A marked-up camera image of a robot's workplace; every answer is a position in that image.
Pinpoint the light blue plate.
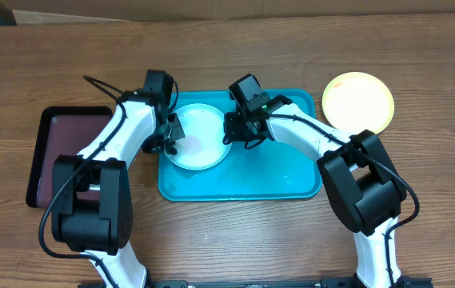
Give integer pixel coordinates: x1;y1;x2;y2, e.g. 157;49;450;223
166;103;231;170

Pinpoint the yellow-green plate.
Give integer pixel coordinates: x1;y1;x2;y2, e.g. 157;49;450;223
321;72;394;134

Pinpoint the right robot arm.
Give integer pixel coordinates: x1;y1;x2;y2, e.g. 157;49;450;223
223;74;408;287

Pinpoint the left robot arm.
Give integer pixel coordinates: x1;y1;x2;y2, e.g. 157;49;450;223
38;70;185;287

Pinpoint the teal plastic serving tray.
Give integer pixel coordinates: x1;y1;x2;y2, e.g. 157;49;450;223
158;90;321;202

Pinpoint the black tray with brown water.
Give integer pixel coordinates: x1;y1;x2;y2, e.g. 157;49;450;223
26;106;113;208

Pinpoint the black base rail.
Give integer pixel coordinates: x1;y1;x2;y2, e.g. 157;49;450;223
77;276;434;288

